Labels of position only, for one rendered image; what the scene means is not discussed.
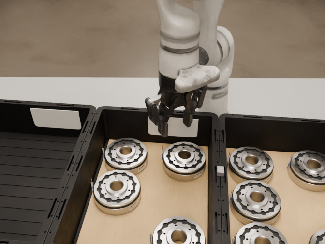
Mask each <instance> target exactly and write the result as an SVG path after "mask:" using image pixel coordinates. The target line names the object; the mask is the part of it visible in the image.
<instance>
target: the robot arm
mask: <svg viewBox="0 0 325 244"><path fill-rule="evenodd" d="M192 1H193V10H191V9H188V8H185V7H183V6H180V5H179V4H177V3H176V1H175V0H155V2H156V5H157V9H158V14H159V19H160V49H159V76H158V81H159V87H160V89H159V92H158V94H157V96H156V97H154V98H152V99H150V98H149V97H147V98H146V99H145V104H146V108H147V112H148V117H149V119H150V120H151V121H152V122H153V123H154V124H155V125H156V126H158V132H159V133H160V134H161V135H162V136H163V137H167V136H168V120H169V118H170V116H172V115H173V113H174V110H175V109H176V108H178V107H181V106H184V107H185V109H184V110H183V123H184V125H186V126H187V127H190V126H191V123H192V122H193V113H194V112H195V110H196V109H197V108H198V112H212V113H215V114H216V115H217V116H218V117H219V116H220V115H221V114H224V113H227V107H228V85H229V77H230V75H231V72H232V69H233V60H234V50H235V45H234V40H233V37H232V35H231V33H230V31H229V30H228V29H226V28H225V27H222V26H218V20H219V16H220V14H221V11H222V8H223V6H224V3H225V1H226V0H192ZM197 99H198V100H197ZM159 102H160V104H159ZM157 109H159V112H158V110H157ZM163 114H164V117H163Z"/></svg>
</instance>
